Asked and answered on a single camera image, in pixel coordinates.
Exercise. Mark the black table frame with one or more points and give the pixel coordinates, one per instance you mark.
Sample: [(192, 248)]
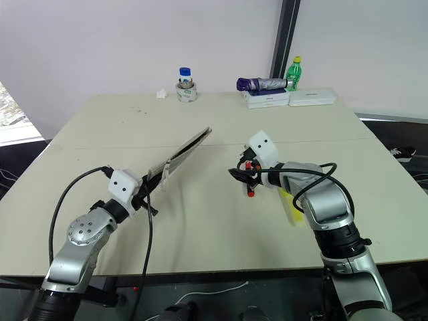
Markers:
[(103, 289)]

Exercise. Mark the flat white box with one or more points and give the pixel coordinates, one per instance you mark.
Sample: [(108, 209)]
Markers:
[(267, 104)]

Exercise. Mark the white box with purple edge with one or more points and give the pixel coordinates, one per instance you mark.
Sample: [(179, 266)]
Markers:
[(267, 96)]

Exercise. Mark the long white case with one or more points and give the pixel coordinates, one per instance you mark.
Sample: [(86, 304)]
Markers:
[(311, 97)]

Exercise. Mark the small bottle with blue cap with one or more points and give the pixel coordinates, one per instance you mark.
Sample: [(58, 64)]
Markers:
[(184, 75)]

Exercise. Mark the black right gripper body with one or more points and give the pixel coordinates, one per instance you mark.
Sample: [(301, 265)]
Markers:
[(249, 157)]

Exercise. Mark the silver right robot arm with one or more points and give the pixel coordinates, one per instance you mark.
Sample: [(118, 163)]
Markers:
[(327, 200)]

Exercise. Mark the yellow highlighter pen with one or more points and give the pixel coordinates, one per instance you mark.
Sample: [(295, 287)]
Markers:
[(291, 212)]

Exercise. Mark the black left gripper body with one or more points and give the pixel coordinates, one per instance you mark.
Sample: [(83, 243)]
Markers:
[(137, 198)]

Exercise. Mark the dark vertical window frame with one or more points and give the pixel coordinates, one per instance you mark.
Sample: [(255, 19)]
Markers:
[(284, 36)]

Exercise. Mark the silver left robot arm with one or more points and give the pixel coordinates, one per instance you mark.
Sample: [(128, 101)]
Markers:
[(80, 234)]

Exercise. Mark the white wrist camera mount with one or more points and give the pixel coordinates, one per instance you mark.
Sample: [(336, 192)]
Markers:
[(265, 147), (122, 187)]

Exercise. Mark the green plastic bottle yellow cap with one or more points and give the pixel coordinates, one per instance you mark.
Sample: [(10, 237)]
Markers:
[(294, 73)]

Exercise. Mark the grid pattern zip pouch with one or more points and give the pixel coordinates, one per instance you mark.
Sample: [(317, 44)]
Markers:
[(187, 147)]

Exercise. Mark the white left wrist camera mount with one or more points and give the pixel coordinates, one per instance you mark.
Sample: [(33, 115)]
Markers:
[(122, 187)]

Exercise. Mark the red marker pen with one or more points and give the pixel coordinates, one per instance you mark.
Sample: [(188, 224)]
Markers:
[(249, 192)]

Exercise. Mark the dark rounded shape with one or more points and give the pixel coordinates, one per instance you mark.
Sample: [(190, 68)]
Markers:
[(180, 311)]

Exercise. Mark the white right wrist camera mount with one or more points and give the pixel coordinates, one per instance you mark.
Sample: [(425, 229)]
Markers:
[(265, 147)]

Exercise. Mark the black and white shoe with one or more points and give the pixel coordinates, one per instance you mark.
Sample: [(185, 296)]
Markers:
[(403, 154)]

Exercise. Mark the white tape roll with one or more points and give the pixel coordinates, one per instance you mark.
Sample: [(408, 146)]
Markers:
[(186, 93)]

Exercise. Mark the crumpled white tissue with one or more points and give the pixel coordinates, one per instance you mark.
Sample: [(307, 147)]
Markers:
[(162, 94)]

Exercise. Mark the folded purple umbrella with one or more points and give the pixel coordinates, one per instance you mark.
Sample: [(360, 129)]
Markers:
[(262, 83)]

